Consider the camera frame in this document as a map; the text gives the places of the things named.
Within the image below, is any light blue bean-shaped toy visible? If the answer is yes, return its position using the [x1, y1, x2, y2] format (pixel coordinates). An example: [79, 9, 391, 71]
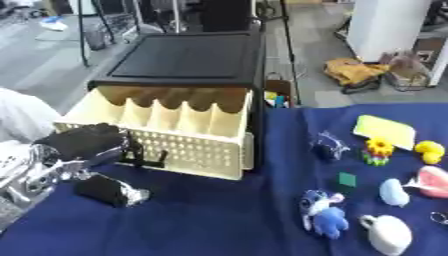
[378, 178, 412, 208]

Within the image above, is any clear plastic wrapped dark object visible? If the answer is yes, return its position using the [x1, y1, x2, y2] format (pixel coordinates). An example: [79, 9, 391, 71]
[308, 130, 352, 162]

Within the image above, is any black stand leg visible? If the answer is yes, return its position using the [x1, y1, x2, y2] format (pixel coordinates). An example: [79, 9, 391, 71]
[75, 0, 91, 68]

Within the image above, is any pale drawer with compartments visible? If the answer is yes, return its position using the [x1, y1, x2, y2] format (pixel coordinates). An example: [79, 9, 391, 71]
[52, 87, 258, 181]

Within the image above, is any person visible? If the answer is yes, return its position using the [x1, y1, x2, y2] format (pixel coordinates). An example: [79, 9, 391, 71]
[0, 87, 63, 145]

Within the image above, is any wire waste bin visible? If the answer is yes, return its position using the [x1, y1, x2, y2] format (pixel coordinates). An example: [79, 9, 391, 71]
[82, 22, 112, 52]

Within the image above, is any brown bag with coloured items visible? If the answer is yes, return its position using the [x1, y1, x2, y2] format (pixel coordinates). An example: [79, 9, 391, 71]
[264, 71, 296, 110]

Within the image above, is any black tripod pole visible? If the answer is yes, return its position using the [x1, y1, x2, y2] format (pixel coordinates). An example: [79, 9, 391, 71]
[278, 0, 303, 107]

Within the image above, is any white mug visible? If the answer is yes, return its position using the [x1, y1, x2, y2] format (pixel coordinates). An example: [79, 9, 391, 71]
[357, 214, 415, 256]

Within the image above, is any black chair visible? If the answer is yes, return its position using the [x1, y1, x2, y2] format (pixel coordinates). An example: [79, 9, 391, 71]
[199, 0, 258, 33]

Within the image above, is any yellow bag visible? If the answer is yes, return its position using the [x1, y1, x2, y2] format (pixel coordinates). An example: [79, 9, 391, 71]
[322, 57, 391, 95]

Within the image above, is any white cabinet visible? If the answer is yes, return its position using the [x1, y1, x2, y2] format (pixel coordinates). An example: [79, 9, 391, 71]
[344, 0, 434, 63]

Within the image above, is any yellow-green flat pad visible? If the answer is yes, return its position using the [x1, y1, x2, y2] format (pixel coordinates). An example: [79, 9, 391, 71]
[351, 114, 419, 151]

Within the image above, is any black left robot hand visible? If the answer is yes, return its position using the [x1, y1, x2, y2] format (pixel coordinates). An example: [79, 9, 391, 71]
[33, 122, 153, 209]

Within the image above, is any pink and white shell toy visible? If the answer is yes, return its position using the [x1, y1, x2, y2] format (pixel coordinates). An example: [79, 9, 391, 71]
[402, 165, 448, 200]

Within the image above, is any black cabinet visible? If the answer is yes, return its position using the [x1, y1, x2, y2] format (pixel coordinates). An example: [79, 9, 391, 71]
[85, 30, 270, 173]

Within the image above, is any metal key ring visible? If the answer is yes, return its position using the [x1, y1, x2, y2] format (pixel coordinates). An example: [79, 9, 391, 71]
[428, 211, 448, 225]

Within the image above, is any blue and white plush toy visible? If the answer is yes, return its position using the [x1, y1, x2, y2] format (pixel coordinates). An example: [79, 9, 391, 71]
[297, 189, 352, 240]

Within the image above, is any green cube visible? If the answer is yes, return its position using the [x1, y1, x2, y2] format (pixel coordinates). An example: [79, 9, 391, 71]
[336, 171, 359, 193]

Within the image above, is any sunflower toy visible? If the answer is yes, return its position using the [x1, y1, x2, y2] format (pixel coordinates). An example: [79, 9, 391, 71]
[360, 136, 398, 167]

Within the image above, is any yellow rubber duck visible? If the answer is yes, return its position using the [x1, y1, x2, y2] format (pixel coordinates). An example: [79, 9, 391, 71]
[413, 140, 447, 165]

